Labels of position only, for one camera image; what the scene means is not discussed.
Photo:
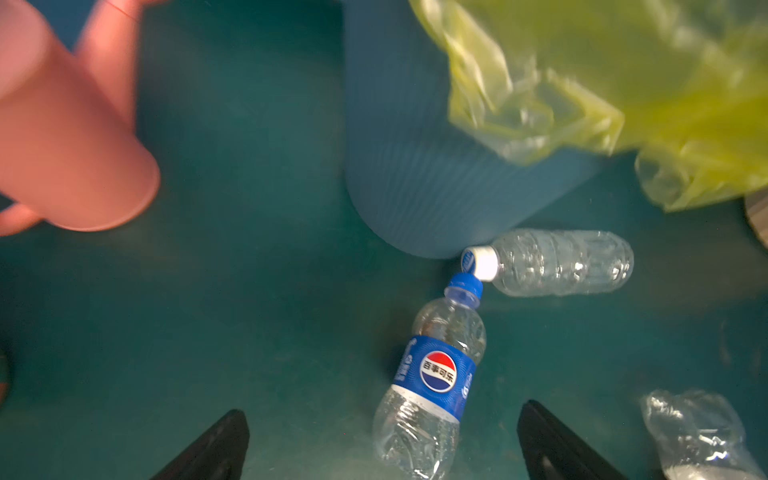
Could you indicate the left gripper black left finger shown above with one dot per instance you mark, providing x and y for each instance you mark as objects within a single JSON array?
[{"x": 219, "y": 453}]

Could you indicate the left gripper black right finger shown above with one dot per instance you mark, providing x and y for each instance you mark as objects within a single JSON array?
[{"x": 551, "y": 450}]

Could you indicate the blue label pepsi bottle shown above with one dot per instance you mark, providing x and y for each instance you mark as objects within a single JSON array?
[{"x": 417, "y": 423}]

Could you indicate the red cap water bottle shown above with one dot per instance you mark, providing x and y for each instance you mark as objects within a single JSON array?
[{"x": 698, "y": 435}]

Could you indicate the yellow rim waste bin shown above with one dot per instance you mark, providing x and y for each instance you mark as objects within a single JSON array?
[{"x": 465, "y": 118}]

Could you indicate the clear crushed white cap bottle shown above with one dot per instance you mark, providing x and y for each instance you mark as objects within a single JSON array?
[{"x": 536, "y": 263}]

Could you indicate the pink watering can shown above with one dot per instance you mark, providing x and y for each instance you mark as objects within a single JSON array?
[{"x": 69, "y": 152}]

